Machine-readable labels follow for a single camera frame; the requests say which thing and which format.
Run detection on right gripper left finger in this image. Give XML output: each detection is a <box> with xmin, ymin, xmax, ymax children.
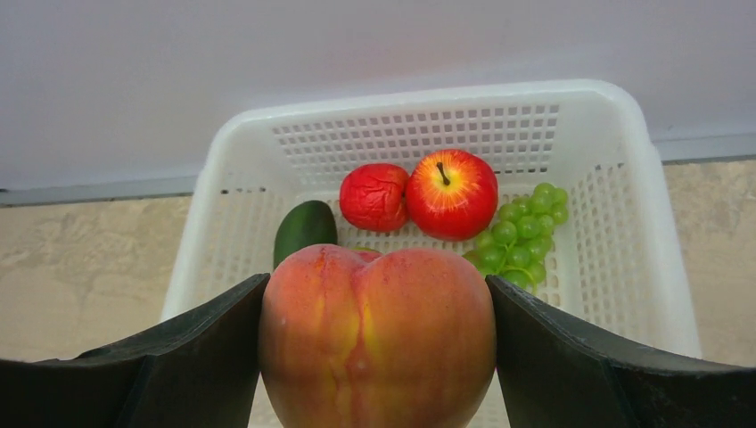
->
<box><xmin>1</xmin><ymin>274</ymin><xmax>269</xmax><ymax>427</ymax></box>

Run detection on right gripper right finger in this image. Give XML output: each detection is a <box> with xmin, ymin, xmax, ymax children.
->
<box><xmin>486</xmin><ymin>276</ymin><xmax>755</xmax><ymax>427</ymax></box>

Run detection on fake peach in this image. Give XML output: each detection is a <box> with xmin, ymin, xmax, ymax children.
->
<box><xmin>258</xmin><ymin>244</ymin><xmax>496</xmax><ymax>427</ymax></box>

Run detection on green fake grapes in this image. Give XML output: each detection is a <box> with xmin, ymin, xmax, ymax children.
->
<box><xmin>464</xmin><ymin>183</ymin><xmax>569</xmax><ymax>294</ymax></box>

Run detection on dark green fake avocado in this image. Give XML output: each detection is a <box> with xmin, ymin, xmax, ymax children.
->
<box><xmin>273</xmin><ymin>200</ymin><xmax>338</xmax><ymax>269</ymax></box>

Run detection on red fake apple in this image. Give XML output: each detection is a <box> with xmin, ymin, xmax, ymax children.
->
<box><xmin>405</xmin><ymin>149</ymin><xmax>498</xmax><ymax>242</ymax></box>

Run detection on small red fake fruit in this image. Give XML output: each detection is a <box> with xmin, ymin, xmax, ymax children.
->
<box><xmin>339</xmin><ymin>163</ymin><xmax>409</xmax><ymax>233</ymax></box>

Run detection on white perforated plastic basket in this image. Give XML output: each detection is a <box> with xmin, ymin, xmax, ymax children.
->
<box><xmin>162</xmin><ymin>79</ymin><xmax>702</xmax><ymax>358</ymax></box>

